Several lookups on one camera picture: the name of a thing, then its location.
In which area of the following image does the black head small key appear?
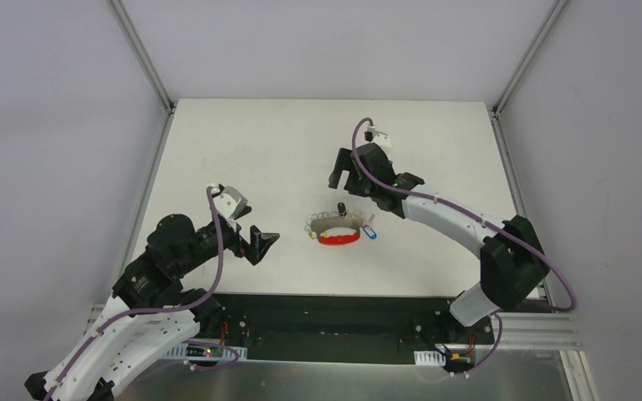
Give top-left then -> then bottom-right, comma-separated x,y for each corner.
337,202 -> 348,217

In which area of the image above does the red keyring holder with rings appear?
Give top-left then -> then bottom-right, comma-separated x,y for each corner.
304,211 -> 368,246

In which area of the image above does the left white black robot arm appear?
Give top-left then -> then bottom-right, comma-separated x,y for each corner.
24,206 -> 280,400

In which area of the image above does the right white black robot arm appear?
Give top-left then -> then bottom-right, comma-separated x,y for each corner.
329,143 -> 550,343

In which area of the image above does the blue head key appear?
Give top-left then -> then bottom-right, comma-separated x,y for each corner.
362,215 -> 378,240

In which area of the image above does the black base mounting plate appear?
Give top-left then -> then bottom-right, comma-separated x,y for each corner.
196,293 -> 497,365

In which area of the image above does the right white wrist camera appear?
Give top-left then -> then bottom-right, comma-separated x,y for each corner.
364,125 -> 392,150

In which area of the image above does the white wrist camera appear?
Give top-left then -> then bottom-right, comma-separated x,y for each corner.
364,125 -> 392,150
206,184 -> 251,229

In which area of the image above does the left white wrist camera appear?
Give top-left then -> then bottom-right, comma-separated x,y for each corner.
206,184 -> 251,229

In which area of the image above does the left white cable duct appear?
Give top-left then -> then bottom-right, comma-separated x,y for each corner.
161,343 -> 247,362

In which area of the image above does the white cable duct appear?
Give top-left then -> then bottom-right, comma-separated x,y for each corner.
161,343 -> 247,362
413,350 -> 446,367

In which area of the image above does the right white cable duct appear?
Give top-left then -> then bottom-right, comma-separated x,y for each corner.
413,350 -> 446,367

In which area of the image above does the right metal frame post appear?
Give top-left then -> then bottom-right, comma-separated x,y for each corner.
492,0 -> 571,119

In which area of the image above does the metal frame post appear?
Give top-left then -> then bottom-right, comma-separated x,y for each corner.
106,0 -> 175,114
492,0 -> 571,119

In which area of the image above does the left metal frame post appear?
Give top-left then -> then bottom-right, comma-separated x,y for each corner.
106,0 -> 175,114

